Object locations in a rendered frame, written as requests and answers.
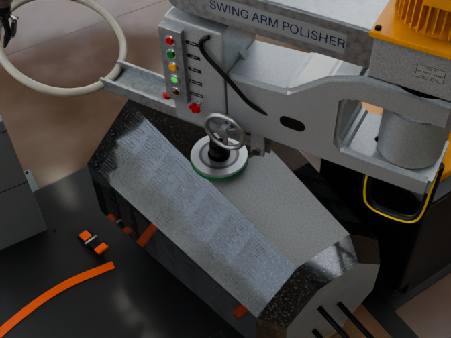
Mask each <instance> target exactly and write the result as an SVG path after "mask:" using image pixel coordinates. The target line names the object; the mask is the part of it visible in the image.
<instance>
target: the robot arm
mask: <svg viewBox="0 0 451 338"><path fill-rule="evenodd" d="M12 2H13V0H0V20H1V23H2V24H3V27H4V30H5V35H4V38H3V47H4V48H6V47H7V45H8V43H9V41H10V39H11V37H12V38H13V37H14V36H15V34H16V30H17V21H18V19H19V18H18V16H16V17H14V16H13V15H12V13H11V4H12ZM9 18H11V22H12V23H11V27H10V24H9Z"/></svg>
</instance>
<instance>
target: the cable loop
mask: <svg viewBox="0 0 451 338"><path fill-rule="evenodd" d="M444 167H445V165H444V163H443V162H441V163H440V166H439V168H438V171H437V173H436V177H435V179H434V181H433V184H432V186H431V188H430V191H429V192H428V194H427V193H425V194H424V197H423V200H422V202H421V205H420V207H419V209H418V211H417V212H416V214H413V215H406V214H403V213H399V212H397V211H393V210H390V209H388V208H386V207H384V206H382V205H380V204H378V203H376V202H375V201H374V200H373V199H372V197H371V194H370V187H371V182H372V176H369V175H366V174H364V175H363V179H362V200H363V201H364V203H365V204H366V206H367V207H368V208H370V209H371V210H373V211H374V212H376V213H378V214H380V215H383V216H385V217H388V218H390V219H393V220H396V221H399V222H402V223H410V224H412V223H418V222H420V221H421V220H422V219H423V218H424V217H425V216H426V215H427V213H428V211H429V209H430V207H431V205H432V202H433V199H434V196H435V193H436V191H437V188H438V185H439V182H440V179H441V177H442V173H443V171H444Z"/></svg>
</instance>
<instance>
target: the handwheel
mask: <svg viewBox="0 0 451 338"><path fill-rule="evenodd" d="M215 118H218V119H223V120H225V121H227V123H226V124H222V125H220V124H218V123H217V122H216V121H214V120H213V119H215ZM209 123H210V124H212V125H213V126H214V127H216V128H217V134H218V136H219V137H220V138H221V139H223V141H221V140H220V139H218V138H217V137H216V136H215V135H214V134H213V132H212V131H211V129H210V126H209ZM233 126H234V127H235V128H232V127H233ZM204 128H205V131H206V133H207V135H208V136H209V138H210V139H211V140H212V141H213V142H214V143H216V144H217V145H218V146H220V147H222V148H225V149H227V150H239V149H240V148H242V147H243V146H244V144H245V143H246V134H245V132H244V130H243V128H242V126H241V125H240V124H239V123H238V122H237V121H236V120H235V119H233V118H232V117H230V116H229V115H226V114H223V113H211V114H209V115H208V116H207V117H206V118H205V121H204ZM232 133H239V134H240V142H239V143H238V144H235V145H232V144H228V138H229V137H230V136H231V134H232Z"/></svg>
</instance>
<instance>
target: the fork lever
mask: <svg viewBox="0 0 451 338"><path fill-rule="evenodd" d="M117 64H118V65H120V66H121V67H122V71H121V73H120V74H119V76H118V77H117V78H116V79H115V80H114V81H112V80H108V79H106V78H103V77H101V78H100V82H102V83H103V84H104V86H105V87H104V88H103V89H105V90H106V91H109V92H112V93H115V94H116V95H120V96H122V97H125V98H127V99H130V100H133V101H135V102H137V103H140V104H143V105H145V106H148V107H151V108H153V109H156V110H158V111H161V112H163V113H166V114H169V115H172V116H173V117H176V118H179V119H182V118H180V117H178V116H177V114H176V109H175V103H174V99H168V100H167V99H165V98H164V97H163V92H164V91H166V83H165V77H164V76H162V75H160V74H157V73H155V72H152V71H149V70H146V69H144V68H140V67H139V66H135V65H133V64H130V63H127V62H124V61H122V60H118V61H117ZM182 120H184V121H187V120H185V119H182ZM187 122H189V123H192V124H194V125H197V126H199V127H202V128H204V127H203V126H201V125H198V124H196V123H193V122H190V121H187ZM245 134H246V143H245V144H246V145H248V146H251V134H250V133H247V132H245ZM229 138H230V139H233V140H236V141H237V142H240V134H239V133H232V134H231V136H230V137H229ZM270 151H271V142H270V141H268V138H266V139H265V152H266V153H270ZM252 153H253V154H254V155H255V156H259V155H260V150H259V149H258V148H252Z"/></svg>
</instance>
